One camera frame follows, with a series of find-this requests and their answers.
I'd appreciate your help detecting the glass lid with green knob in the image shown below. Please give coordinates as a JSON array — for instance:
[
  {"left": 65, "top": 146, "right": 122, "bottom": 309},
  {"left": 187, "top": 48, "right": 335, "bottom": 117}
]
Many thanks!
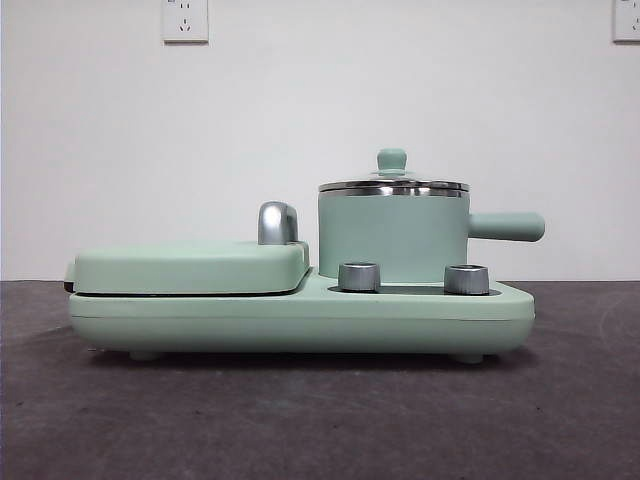
[{"left": 318, "top": 147, "right": 471, "bottom": 194}]

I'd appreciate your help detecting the green hinged cover, silver handle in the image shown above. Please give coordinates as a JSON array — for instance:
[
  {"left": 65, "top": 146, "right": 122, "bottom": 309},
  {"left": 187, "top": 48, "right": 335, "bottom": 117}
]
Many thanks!
[{"left": 64, "top": 200, "right": 311, "bottom": 296}]

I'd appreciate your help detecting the mint green pot with handle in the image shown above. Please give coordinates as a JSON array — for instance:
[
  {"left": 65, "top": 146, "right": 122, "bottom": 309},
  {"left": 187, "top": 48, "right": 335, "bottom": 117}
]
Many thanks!
[{"left": 317, "top": 183, "right": 545, "bottom": 281}]

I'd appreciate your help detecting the mint green breakfast machine base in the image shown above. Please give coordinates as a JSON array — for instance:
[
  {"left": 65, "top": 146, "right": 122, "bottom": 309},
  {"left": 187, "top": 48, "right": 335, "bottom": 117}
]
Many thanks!
[{"left": 67, "top": 264, "right": 535, "bottom": 362}]

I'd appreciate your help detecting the white wall socket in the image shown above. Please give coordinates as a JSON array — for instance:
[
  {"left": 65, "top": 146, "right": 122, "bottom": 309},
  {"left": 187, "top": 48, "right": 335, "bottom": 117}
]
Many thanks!
[
  {"left": 162, "top": 0, "right": 209, "bottom": 45},
  {"left": 612, "top": 0, "right": 640, "bottom": 43}
]

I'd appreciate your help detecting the silver control knob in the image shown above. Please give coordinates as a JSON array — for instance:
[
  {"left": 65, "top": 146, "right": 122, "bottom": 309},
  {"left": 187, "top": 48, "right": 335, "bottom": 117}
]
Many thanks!
[
  {"left": 443, "top": 263, "right": 489, "bottom": 295},
  {"left": 338, "top": 261, "right": 382, "bottom": 292}
]

